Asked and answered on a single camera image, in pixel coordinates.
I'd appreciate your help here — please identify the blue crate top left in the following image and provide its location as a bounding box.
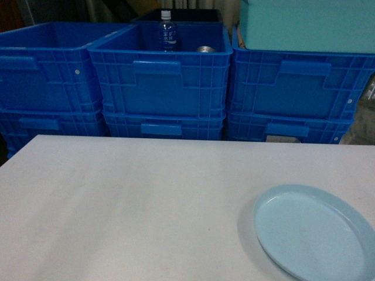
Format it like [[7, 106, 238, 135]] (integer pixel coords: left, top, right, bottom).
[[1, 22, 127, 113]]

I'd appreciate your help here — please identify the blue crate bottom middle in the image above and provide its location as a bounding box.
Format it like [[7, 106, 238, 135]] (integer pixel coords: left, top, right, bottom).
[[103, 111, 226, 141]]

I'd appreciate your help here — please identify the teal foam box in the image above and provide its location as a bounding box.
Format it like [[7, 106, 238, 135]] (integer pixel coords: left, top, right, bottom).
[[240, 1, 374, 54]]

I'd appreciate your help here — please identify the blue crate top right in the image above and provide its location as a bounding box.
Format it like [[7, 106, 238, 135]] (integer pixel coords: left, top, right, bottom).
[[227, 28, 374, 121]]

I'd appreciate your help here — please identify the blue crate bottom left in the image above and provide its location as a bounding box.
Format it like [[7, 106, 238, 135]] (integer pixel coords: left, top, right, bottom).
[[1, 110, 110, 158]]

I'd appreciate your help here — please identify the blue crate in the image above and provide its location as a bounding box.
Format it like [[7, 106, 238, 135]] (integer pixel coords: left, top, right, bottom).
[[1, 110, 110, 158], [227, 28, 374, 121], [1, 22, 127, 113], [103, 111, 226, 141], [223, 112, 354, 144], [88, 22, 232, 118]]

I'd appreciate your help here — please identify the blue crate bottom right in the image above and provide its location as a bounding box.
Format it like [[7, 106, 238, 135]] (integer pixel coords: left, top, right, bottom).
[[223, 112, 354, 144]]

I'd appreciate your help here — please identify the clear water bottle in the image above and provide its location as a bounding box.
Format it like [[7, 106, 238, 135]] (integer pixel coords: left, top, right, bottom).
[[158, 10, 177, 52]]

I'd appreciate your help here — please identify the metal round can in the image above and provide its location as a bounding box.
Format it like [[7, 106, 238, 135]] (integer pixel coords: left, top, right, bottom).
[[196, 46, 216, 53]]

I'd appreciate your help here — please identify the light blue oval tray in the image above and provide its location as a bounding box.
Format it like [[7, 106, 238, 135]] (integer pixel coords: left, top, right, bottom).
[[253, 185, 374, 280]]

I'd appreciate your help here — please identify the blue crate top middle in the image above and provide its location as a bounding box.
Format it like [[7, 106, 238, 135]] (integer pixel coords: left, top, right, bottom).
[[88, 22, 232, 118]]

